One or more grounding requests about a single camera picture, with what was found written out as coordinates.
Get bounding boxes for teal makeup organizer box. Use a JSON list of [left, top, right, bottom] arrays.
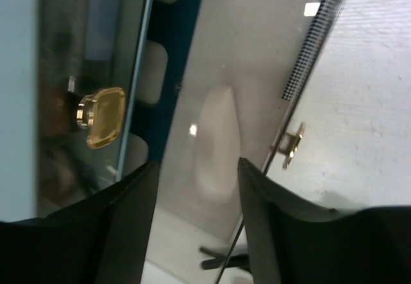
[[1, 0, 201, 222]]

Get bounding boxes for white round powder puff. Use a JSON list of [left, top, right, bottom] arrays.
[[195, 86, 240, 203]]

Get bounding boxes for black kabuki brush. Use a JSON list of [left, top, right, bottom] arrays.
[[198, 246, 251, 273]]

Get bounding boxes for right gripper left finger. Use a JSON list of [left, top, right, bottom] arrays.
[[1, 161, 160, 283]]

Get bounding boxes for clear acrylic drawer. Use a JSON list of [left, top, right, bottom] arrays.
[[148, 0, 339, 283]]

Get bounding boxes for clear acrylic box door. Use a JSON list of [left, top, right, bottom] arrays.
[[37, 0, 153, 217]]

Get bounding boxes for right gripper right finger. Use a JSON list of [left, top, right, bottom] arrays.
[[238, 158, 410, 283]]

